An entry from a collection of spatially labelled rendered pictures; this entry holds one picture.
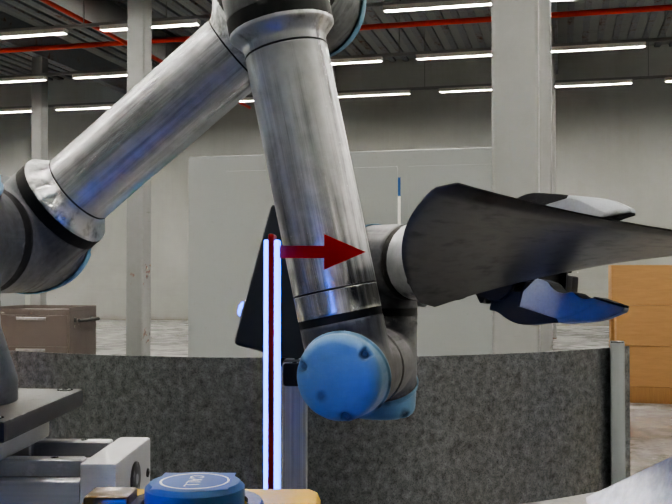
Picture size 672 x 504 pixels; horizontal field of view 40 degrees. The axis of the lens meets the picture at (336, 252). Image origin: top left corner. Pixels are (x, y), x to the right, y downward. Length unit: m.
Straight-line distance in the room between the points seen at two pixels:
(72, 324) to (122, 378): 4.79
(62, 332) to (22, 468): 6.33
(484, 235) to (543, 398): 1.98
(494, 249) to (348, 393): 0.19
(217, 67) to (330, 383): 0.37
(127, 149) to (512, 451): 1.75
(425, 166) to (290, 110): 5.90
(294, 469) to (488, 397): 1.36
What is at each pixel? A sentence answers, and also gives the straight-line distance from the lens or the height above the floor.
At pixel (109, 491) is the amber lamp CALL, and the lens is 0.40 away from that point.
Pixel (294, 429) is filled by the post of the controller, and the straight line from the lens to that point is 1.17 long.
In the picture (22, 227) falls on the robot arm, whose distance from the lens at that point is 1.01.
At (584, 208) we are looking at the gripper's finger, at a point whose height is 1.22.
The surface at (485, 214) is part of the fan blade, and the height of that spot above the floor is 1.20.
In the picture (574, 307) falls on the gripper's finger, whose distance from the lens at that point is 0.73.
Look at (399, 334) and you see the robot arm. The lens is 0.91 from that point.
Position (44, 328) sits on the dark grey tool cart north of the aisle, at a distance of 7.31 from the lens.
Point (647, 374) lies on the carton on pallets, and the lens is 8.73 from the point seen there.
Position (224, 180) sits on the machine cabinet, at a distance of 7.08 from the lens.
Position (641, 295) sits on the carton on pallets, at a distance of 8.67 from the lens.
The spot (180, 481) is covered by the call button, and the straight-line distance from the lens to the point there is 0.39.
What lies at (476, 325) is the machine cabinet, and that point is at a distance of 6.62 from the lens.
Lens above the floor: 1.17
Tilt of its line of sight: 1 degrees up
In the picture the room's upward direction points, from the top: straight up
